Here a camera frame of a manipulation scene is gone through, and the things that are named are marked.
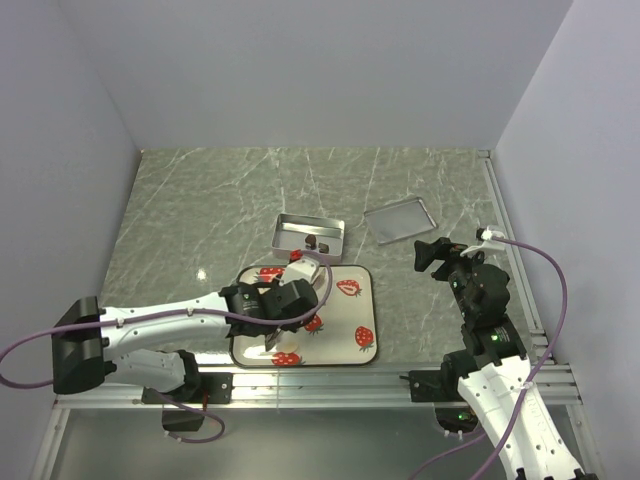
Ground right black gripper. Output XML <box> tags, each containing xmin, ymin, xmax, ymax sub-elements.
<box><xmin>413</xmin><ymin>235</ymin><xmax>490</xmax><ymax>319</ymax></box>

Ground white oval chocolate front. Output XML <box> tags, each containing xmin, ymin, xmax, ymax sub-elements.
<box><xmin>279</xmin><ymin>341</ymin><xmax>298</xmax><ymax>353</ymax></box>

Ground metal serving tongs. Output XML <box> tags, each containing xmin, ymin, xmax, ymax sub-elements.
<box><xmin>264</xmin><ymin>326</ymin><xmax>283</xmax><ymax>352</ymax></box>

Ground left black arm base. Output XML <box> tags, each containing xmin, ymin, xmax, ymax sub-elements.
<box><xmin>141</xmin><ymin>372</ymin><xmax>233</xmax><ymax>444</ymax></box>

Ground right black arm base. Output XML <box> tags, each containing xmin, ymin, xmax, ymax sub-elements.
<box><xmin>402</xmin><ymin>370</ymin><xmax>480</xmax><ymax>439</ymax></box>

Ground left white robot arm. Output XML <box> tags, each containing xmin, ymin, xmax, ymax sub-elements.
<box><xmin>51</xmin><ymin>279</ymin><xmax>320</xmax><ymax>402</ymax></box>

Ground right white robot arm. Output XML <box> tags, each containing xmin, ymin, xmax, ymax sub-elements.
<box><xmin>414</xmin><ymin>227</ymin><xmax>592</xmax><ymax>479</ymax></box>

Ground silver tin lid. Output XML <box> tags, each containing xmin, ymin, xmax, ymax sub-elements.
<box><xmin>364</xmin><ymin>197</ymin><xmax>437</xmax><ymax>245</ymax></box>

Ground white strawberry pattern tray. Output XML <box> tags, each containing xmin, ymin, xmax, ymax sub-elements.
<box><xmin>230</xmin><ymin>265</ymin><xmax>378</xmax><ymax>368</ymax></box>

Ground silver rectangular tin box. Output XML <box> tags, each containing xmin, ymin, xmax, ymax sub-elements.
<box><xmin>271</xmin><ymin>213</ymin><xmax>346</xmax><ymax>265</ymax></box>

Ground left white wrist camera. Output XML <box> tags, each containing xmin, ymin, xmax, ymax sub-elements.
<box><xmin>279</xmin><ymin>249</ymin><xmax>321</xmax><ymax>286</ymax></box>

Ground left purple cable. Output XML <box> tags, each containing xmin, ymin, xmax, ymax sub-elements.
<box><xmin>0</xmin><ymin>249</ymin><xmax>334</xmax><ymax>445</ymax></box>

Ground purple cable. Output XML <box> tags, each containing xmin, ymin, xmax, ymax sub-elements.
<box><xmin>404</xmin><ymin>234</ymin><xmax>567</xmax><ymax>480</ymax></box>
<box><xmin>0</xmin><ymin>249</ymin><xmax>334</xmax><ymax>445</ymax></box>

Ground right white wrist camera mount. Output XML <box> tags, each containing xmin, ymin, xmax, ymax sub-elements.
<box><xmin>461</xmin><ymin>226</ymin><xmax>506</xmax><ymax>258</ymax></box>

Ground aluminium frame rail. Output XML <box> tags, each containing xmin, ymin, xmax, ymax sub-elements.
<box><xmin>53</xmin><ymin>363</ymin><xmax>583</xmax><ymax>410</ymax></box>

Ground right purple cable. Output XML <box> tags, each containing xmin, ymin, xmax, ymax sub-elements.
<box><xmin>404</xmin><ymin>234</ymin><xmax>567</xmax><ymax>480</ymax></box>

